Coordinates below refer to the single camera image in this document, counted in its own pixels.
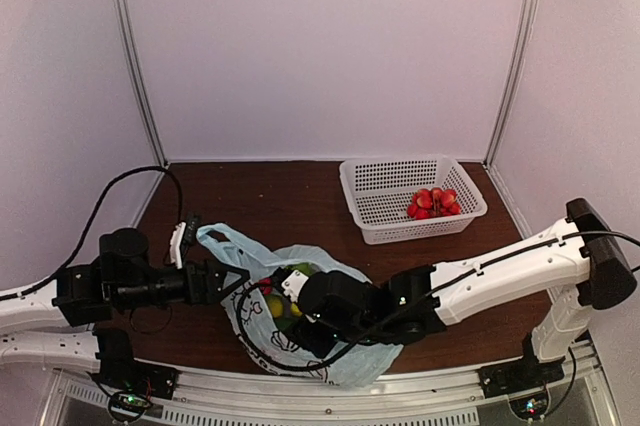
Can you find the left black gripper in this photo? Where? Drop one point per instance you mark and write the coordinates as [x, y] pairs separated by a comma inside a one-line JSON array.
[[209, 289]]

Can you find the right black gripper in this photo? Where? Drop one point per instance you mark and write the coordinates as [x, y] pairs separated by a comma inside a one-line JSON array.
[[315, 346]]

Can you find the light blue printed plastic bag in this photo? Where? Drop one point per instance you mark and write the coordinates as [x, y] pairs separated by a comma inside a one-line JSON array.
[[277, 330]]

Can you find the red lychee bunch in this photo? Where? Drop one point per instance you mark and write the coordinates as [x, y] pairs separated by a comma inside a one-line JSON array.
[[433, 203]]

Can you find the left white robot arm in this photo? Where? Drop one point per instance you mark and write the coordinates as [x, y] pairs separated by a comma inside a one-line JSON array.
[[42, 318]]

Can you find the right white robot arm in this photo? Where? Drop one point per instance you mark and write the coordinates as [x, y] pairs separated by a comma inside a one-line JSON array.
[[579, 253]]

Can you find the red fruit in bag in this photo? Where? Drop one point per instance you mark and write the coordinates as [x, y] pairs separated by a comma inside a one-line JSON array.
[[267, 287]]

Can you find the yellow mango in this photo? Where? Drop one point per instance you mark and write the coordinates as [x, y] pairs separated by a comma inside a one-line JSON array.
[[295, 310]]

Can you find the green apple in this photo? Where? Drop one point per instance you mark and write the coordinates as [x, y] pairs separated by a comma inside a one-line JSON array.
[[305, 268]]

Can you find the yellow green lemon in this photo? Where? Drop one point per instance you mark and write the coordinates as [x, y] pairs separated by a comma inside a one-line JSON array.
[[275, 306]]

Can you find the white perforated plastic basket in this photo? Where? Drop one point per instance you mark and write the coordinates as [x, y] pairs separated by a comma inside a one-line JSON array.
[[400, 199]]

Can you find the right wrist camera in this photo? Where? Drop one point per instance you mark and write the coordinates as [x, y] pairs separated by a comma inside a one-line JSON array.
[[292, 285]]

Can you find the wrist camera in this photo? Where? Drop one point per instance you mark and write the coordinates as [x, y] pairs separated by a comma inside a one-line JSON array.
[[182, 239], [292, 285]]

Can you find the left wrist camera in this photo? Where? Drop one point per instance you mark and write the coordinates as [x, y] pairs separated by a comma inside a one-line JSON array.
[[182, 239]]

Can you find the aluminium front rail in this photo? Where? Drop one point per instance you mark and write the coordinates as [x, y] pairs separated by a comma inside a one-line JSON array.
[[446, 397]]

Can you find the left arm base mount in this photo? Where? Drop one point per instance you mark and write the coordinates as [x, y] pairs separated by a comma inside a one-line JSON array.
[[132, 387]]

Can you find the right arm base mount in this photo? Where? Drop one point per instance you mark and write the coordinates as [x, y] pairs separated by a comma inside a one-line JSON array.
[[524, 384]]

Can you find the left aluminium corner post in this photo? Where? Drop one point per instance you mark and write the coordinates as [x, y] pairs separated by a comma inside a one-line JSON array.
[[140, 92]]

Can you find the aluminium corner post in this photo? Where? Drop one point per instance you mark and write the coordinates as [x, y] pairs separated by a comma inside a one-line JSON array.
[[524, 30], [140, 92]]

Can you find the right aluminium corner post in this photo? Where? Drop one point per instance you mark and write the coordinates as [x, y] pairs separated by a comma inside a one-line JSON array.
[[524, 30]]

